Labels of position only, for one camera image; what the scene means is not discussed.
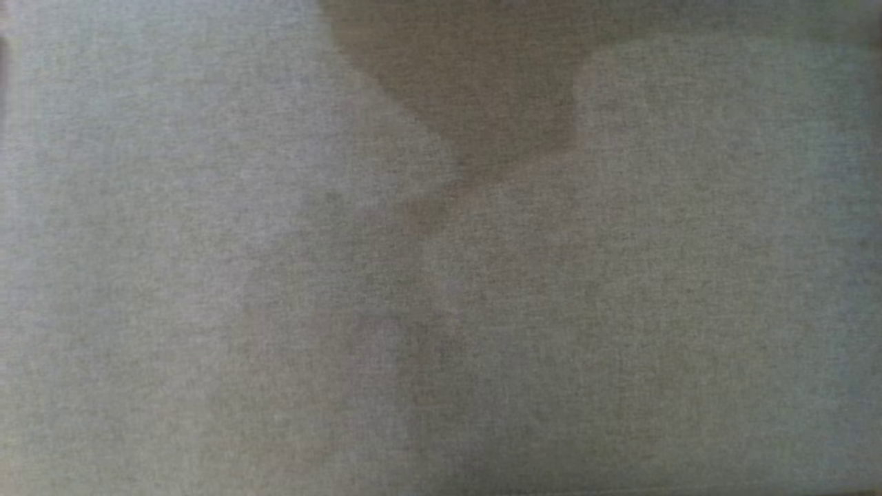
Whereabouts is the large grey sofa seat cushion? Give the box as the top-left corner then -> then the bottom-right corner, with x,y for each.
0,0 -> 882,496

